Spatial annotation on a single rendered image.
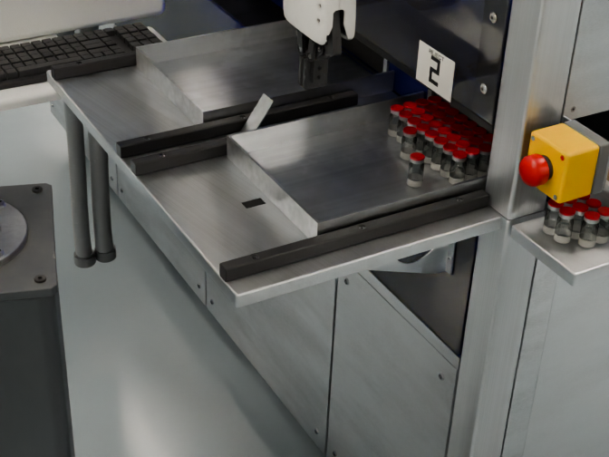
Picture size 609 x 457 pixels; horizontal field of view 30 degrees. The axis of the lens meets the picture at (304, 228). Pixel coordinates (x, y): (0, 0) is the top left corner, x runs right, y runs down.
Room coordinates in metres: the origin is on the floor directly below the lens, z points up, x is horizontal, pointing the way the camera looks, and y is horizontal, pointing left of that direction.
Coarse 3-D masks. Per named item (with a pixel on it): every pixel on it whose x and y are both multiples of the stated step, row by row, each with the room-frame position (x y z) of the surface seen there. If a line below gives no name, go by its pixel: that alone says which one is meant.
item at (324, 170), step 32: (416, 96) 1.60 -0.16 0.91; (288, 128) 1.48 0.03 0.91; (320, 128) 1.51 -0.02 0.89; (352, 128) 1.54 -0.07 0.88; (384, 128) 1.54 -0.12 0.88; (256, 160) 1.43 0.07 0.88; (288, 160) 1.43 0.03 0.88; (320, 160) 1.43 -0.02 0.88; (352, 160) 1.44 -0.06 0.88; (384, 160) 1.44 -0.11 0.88; (288, 192) 1.29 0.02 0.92; (320, 192) 1.34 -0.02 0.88; (352, 192) 1.35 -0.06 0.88; (384, 192) 1.35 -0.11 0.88; (416, 192) 1.36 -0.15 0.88; (448, 192) 1.32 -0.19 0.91; (320, 224) 1.22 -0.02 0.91; (352, 224) 1.24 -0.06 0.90
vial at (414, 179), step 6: (414, 162) 1.37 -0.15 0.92; (420, 162) 1.37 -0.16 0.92; (408, 168) 1.38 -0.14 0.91; (414, 168) 1.37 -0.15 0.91; (420, 168) 1.37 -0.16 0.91; (408, 174) 1.38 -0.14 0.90; (414, 174) 1.37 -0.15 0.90; (420, 174) 1.37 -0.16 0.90; (408, 180) 1.37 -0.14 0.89; (414, 180) 1.37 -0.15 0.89; (420, 180) 1.37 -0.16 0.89; (414, 186) 1.37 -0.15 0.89
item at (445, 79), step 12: (420, 48) 1.49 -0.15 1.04; (432, 48) 1.47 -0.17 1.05; (420, 60) 1.49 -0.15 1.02; (432, 60) 1.46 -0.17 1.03; (444, 60) 1.44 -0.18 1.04; (420, 72) 1.48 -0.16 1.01; (432, 72) 1.46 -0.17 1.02; (444, 72) 1.44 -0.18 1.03; (432, 84) 1.46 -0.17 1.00; (444, 84) 1.44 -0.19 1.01; (444, 96) 1.43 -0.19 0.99
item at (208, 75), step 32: (224, 32) 1.81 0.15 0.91; (256, 32) 1.84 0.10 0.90; (288, 32) 1.87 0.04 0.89; (160, 64) 1.74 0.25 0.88; (192, 64) 1.74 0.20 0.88; (224, 64) 1.75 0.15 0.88; (256, 64) 1.75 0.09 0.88; (288, 64) 1.76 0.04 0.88; (352, 64) 1.77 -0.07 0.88; (192, 96) 1.62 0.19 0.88; (224, 96) 1.63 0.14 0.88; (256, 96) 1.63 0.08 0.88; (288, 96) 1.58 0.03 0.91; (320, 96) 1.61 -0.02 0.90
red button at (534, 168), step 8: (528, 160) 1.23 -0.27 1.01; (536, 160) 1.22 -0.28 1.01; (544, 160) 1.23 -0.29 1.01; (520, 168) 1.24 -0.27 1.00; (528, 168) 1.22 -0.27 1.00; (536, 168) 1.22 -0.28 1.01; (544, 168) 1.22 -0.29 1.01; (520, 176) 1.24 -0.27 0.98; (528, 176) 1.22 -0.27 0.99; (536, 176) 1.21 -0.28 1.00; (544, 176) 1.22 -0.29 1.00; (528, 184) 1.22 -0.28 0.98; (536, 184) 1.22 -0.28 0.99
